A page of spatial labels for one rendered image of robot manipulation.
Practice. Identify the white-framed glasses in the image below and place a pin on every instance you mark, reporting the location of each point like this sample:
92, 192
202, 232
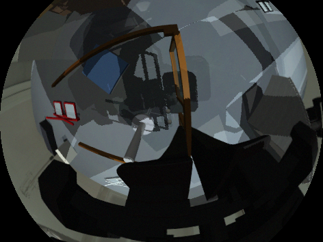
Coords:
115, 181

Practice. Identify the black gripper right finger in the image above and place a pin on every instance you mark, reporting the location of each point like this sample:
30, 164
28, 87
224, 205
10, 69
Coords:
214, 159

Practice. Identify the beige cube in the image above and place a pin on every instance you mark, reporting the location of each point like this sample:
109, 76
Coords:
66, 152

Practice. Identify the grey flat rectangular panel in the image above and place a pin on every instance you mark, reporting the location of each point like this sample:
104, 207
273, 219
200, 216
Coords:
39, 41

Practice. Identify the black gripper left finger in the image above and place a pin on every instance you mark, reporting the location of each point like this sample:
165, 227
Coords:
174, 167

